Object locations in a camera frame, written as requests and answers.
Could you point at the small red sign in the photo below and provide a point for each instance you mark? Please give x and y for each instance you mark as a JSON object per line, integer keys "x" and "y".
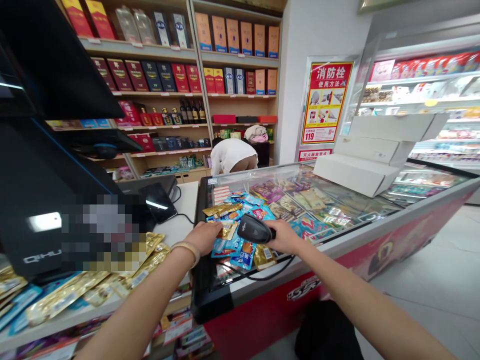
{"x": 315, "y": 154}

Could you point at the wooden shelf of liquor boxes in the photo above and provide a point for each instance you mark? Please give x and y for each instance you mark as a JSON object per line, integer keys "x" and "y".
{"x": 165, "y": 75}

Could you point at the black barcode scanner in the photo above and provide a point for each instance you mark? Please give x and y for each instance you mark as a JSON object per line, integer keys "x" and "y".
{"x": 253, "y": 228}

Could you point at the gold snack packet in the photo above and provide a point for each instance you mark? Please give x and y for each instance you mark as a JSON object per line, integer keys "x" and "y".
{"x": 227, "y": 230}

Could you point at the black flat device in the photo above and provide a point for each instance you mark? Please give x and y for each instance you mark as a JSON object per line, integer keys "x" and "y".
{"x": 150, "y": 182}

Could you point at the person's left hand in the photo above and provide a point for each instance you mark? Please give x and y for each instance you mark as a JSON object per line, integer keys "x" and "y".
{"x": 200, "y": 238}

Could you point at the black phone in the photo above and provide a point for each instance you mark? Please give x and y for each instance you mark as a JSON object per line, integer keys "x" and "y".
{"x": 159, "y": 202}

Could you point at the red fire safety poster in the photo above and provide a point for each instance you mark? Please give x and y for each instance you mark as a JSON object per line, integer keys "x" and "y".
{"x": 328, "y": 101}

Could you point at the black cash register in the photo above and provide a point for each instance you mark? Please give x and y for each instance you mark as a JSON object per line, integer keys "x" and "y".
{"x": 48, "y": 168}

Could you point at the heap of large gold bags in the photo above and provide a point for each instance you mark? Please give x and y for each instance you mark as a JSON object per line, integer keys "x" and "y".
{"x": 93, "y": 285}

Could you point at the long white carton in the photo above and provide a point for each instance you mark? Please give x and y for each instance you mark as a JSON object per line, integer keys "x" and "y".
{"x": 397, "y": 125}

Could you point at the pile of blue and golden sachets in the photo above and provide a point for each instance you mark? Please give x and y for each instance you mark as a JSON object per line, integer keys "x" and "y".
{"x": 240, "y": 213}

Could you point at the green framed picture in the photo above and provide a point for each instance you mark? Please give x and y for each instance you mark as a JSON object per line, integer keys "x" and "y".
{"x": 412, "y": 4}

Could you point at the medium white carton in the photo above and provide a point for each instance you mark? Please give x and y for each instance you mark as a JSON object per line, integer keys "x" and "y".
{"x": 375, "y": 150}

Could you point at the red chest freezer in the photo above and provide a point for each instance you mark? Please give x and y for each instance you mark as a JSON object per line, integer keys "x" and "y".
{"x": 337, "y": 240}

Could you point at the counter shelf of goods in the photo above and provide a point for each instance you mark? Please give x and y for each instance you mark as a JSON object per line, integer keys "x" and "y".
{"x": 112, "y": 341}

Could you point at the person's legs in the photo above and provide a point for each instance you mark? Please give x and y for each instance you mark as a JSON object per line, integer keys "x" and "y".
{"x": 326, "y": 333}

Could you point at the large white carton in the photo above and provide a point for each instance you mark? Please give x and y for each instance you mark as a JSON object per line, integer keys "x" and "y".
{"x": 352, "y": 174}

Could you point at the refrigerated display shelf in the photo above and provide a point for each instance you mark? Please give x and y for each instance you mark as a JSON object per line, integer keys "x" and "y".
{"x": 423, "y": 105}

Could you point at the person's right hand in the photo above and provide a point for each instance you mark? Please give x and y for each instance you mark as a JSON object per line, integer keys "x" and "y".
{"x": 287, "y": 238}

